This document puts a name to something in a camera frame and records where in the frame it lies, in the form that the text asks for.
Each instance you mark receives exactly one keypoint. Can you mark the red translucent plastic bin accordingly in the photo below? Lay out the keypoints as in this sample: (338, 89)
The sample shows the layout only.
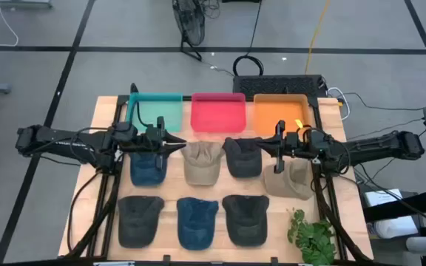
(218, 112)

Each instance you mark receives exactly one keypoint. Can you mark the teal translucent plastic bin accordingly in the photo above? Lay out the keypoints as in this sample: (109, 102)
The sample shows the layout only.
(168, 111)

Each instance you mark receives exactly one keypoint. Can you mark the black washed cap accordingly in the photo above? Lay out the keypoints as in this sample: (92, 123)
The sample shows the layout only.
(242, 159)
(141, 221)
(245, 221)

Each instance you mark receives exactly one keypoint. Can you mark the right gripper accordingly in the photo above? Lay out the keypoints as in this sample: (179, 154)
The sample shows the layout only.
(279, 163)

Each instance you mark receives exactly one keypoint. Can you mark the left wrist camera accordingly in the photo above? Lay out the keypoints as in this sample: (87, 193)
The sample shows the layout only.
(150, 133)

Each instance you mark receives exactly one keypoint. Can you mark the green leafy plant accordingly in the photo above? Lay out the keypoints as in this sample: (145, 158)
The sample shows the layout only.
(314, 240)

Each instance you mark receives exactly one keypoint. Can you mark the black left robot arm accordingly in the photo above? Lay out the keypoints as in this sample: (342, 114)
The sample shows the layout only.
(69, 142)

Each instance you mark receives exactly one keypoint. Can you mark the blue denim cap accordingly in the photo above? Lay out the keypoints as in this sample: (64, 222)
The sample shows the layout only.
(145, 173)
(197, 223)

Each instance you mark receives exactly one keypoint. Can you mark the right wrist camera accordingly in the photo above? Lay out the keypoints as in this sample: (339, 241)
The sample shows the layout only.
(292, 139)

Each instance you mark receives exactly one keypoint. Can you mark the yellow tape tag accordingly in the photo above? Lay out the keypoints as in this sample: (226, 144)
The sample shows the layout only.
(299, 123)

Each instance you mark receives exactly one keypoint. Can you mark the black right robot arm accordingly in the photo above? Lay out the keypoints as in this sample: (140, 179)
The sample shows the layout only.
(375, 146)

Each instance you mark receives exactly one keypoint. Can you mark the white plastic bundle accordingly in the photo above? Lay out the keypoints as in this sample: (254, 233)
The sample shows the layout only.
(398, 227)

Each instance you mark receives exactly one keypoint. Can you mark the black floor fan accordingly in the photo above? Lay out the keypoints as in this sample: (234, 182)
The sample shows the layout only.
(191, 20)

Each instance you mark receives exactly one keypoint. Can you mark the white cardboard box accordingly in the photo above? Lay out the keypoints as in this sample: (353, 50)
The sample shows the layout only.
(383, 197)

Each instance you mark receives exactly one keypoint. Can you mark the orange translucent plastic bin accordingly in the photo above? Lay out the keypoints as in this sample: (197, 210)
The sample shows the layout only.
(272, 114)

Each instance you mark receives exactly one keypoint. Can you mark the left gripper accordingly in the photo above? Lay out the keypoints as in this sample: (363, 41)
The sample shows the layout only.
(161, 159)

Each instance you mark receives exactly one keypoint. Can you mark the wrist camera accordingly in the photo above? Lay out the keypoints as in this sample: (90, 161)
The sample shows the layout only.
(292, 139)
(150, 133)

